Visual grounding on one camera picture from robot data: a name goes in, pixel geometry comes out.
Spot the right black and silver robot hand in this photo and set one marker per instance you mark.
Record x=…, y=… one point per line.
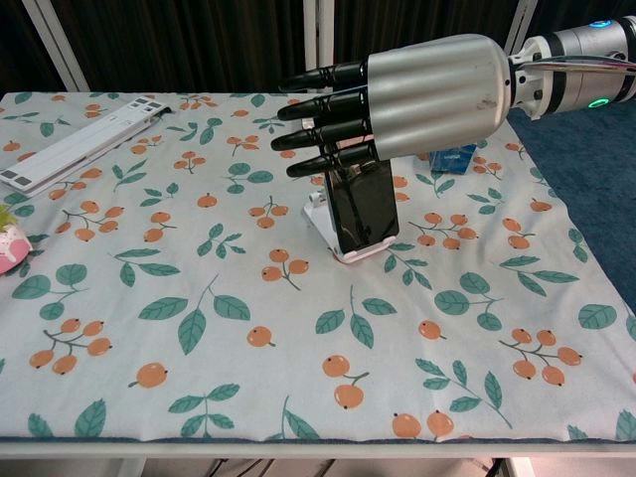
x=437, y=94

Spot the black smartphone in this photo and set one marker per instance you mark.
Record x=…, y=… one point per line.
x=363, y=208

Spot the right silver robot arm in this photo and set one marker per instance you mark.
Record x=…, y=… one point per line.
x=581, y=64

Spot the white folding phone stand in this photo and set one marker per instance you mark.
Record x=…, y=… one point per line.
x=318, y=218

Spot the white folded laptop stand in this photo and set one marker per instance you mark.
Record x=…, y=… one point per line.
x=74, y=149

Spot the blue cookie box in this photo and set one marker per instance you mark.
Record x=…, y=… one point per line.
x=454, y=161

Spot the floral fruit print tablecloth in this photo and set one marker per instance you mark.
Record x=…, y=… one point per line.
x=248, y=323

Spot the pink cupcake toy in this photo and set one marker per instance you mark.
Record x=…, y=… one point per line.
x=12, y=248

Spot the white partition post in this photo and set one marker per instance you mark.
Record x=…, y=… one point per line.
x=54, y=45
x=519, y=25
x=318, y=35

